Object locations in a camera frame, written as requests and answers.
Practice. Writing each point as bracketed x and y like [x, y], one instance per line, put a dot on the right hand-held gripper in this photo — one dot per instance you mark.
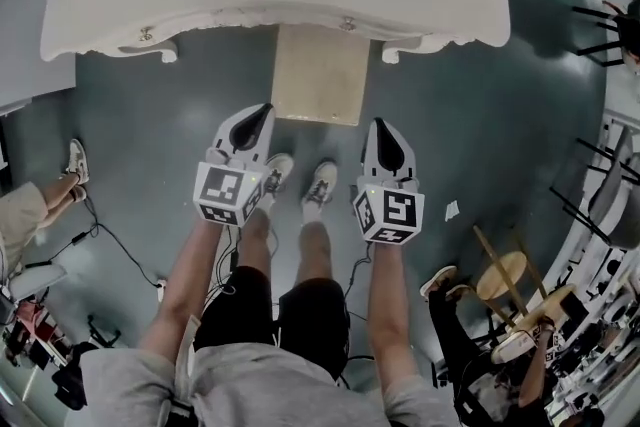
[395, 212]

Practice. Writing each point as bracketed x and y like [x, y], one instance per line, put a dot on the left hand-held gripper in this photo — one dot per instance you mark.
[220, 187]

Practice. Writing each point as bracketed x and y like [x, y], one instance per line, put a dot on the cream upholstered stool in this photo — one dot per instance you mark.
[320, 75]

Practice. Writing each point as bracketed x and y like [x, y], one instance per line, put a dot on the person's left forearm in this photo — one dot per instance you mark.
[185, 285]

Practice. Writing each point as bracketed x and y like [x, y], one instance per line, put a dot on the person's right forearm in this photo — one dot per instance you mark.
[392, 305]

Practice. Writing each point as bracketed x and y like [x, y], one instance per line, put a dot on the round wooden stool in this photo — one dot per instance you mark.
[500, 275]

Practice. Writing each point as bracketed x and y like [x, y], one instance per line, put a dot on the person's left sneaker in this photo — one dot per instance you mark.
[280, 172]

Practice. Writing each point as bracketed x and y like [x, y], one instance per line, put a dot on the person's sneaker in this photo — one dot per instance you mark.
[280, 172]
[320, 185]

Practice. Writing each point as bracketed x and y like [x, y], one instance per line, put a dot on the person's right sneaker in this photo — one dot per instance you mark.
[320, 185]

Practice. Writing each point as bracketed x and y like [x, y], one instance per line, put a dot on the white paper scrap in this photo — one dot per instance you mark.
[452, 210]

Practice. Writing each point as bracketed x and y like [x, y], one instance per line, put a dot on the person's left leg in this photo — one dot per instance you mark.
[257, 240]

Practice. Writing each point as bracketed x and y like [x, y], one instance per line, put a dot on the person's leg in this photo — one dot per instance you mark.
[257, 240]
[315, 250]

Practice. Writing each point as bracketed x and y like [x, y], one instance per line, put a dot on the person's right leg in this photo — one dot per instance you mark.
[315, 250]

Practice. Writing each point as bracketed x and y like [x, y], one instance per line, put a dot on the person's black shorts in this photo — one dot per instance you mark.
[240, 310]

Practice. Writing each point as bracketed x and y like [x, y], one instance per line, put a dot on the round wooden table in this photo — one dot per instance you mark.
[550, 305]

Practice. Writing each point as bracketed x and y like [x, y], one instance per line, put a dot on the grey chair black legs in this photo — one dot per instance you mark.
[607, 200]
[627, 25]

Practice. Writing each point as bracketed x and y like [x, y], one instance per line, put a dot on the white paper bag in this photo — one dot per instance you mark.
[515, 346]

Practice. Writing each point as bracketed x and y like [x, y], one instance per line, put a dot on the white low cabinet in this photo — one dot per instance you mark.
[3, 150]

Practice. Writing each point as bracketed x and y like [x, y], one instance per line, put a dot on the white rounded machine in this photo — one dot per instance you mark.
[40, 277]

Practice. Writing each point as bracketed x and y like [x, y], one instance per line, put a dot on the person's grey shirt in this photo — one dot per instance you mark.
[275, 390]

